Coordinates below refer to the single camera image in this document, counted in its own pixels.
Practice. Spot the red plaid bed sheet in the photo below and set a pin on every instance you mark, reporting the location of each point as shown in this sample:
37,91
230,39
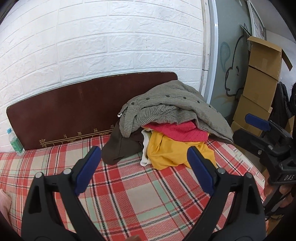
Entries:
125,199

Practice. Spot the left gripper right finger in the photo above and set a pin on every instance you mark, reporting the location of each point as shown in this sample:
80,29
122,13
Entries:
245,220

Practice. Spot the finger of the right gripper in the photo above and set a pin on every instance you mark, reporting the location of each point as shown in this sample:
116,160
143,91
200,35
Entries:
257,122
256,146

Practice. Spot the right hand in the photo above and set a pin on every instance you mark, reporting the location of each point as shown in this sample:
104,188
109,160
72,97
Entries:
270,191

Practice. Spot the stacked cardboard boxes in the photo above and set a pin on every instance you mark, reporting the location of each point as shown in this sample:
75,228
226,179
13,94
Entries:
263,75

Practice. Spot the grey striped button shirt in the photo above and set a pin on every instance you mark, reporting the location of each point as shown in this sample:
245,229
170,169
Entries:
173,102

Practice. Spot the dark brown garment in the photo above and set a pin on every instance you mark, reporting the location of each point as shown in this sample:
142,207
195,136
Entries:
119,147

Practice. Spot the pink cloth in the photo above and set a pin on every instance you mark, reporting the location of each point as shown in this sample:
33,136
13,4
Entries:
5,205

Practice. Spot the yellow garment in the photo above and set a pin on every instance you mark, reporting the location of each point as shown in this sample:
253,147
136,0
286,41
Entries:
164,152

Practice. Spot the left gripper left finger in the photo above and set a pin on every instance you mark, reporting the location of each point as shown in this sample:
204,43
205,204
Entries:
41,219

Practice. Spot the red knit garment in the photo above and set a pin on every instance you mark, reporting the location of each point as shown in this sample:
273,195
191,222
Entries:
184,132

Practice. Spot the dark red wooden headboard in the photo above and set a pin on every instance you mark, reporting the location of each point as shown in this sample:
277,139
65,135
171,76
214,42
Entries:
78,111

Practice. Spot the white garment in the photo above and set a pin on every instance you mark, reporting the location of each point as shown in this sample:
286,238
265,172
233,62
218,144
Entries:
145,159

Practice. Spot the green label water bottle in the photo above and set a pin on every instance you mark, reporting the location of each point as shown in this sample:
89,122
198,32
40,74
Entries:
15,142

